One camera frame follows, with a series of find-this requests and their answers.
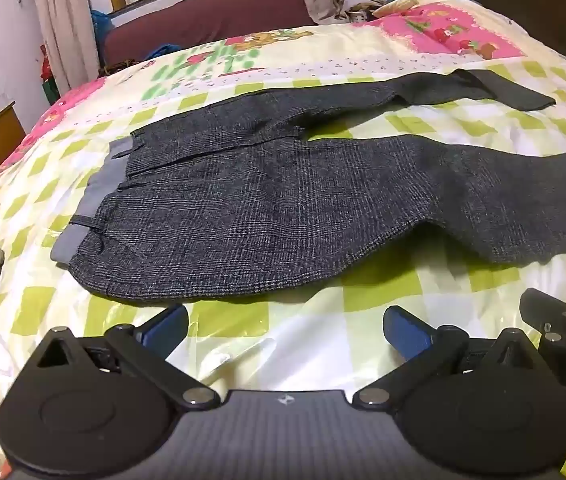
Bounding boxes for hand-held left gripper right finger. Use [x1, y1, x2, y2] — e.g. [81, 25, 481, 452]
[353, 304, 544, 409]

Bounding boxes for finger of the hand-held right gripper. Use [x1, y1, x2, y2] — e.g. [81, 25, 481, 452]
[519, 287, 566, 337]

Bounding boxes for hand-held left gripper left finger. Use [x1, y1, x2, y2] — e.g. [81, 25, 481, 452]
[30, 304, 215, 409]

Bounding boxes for dark grey plaid pants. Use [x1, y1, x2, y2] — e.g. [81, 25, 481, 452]
[50, 67, 566, 304]

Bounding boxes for checked cartoon printed blanket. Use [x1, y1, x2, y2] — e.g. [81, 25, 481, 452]
[0, 0, 566, 480]

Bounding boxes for red and green bag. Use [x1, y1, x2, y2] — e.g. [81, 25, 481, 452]
[39, 44, 62, 107]

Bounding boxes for maroon headboard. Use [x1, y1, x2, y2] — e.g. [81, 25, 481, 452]
[102, 0, 320, 64]

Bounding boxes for blue bag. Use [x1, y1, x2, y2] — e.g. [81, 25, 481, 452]
[90, 8, 114, 37]

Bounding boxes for yellow pillow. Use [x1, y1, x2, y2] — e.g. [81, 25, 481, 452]
[372, 0, 431, 19]

